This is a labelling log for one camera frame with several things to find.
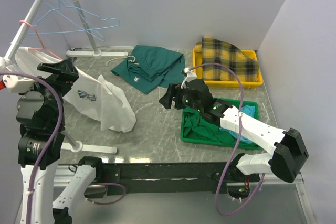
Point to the yellow plastic tray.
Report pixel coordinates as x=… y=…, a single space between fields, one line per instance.
x=197 y=60

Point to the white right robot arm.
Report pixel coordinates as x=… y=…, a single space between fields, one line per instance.
x=284 y=151

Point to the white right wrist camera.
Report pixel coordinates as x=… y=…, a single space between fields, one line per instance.
x=189 y=75

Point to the green cloth in tray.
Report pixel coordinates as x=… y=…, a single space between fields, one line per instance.
x=199 y=129

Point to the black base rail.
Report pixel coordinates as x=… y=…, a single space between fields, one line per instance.
x=160 y=177

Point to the dark green folded pants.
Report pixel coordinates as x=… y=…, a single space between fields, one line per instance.
x=150 y=67

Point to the light blue cloth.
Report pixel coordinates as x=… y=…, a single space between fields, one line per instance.
x=249 y=110

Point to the green plastic tray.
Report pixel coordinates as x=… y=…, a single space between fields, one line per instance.
x=191 y=134

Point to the yellow plaid cloth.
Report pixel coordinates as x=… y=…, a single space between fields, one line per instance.
x=225 y=61

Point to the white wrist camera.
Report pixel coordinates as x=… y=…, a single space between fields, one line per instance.
x=17 y=84
x=189 y=75

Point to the white clothes rack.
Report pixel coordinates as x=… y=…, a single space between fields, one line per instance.
x=8 y=63

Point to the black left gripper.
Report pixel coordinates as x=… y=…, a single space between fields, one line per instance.
x=64 y=71

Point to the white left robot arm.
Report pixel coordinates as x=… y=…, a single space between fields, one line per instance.
x=39 y=154

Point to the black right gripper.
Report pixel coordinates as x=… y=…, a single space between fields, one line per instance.
x=166 y=99

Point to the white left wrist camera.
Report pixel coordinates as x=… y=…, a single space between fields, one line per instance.
x=17 y=84

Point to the blue wire hanger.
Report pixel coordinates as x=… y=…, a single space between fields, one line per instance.
x=92 y=32
x=71 y=14

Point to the white flower print t-shirt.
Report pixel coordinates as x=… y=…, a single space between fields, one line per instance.
x=96 y=98

